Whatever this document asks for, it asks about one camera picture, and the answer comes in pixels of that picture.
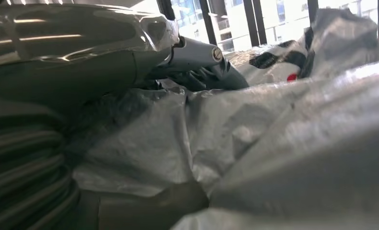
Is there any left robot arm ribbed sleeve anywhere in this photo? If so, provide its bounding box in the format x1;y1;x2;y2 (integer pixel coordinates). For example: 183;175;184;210
0;95;81;230

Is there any grey plastic mailer package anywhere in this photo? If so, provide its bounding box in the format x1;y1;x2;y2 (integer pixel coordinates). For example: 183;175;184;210
65;8;379;230

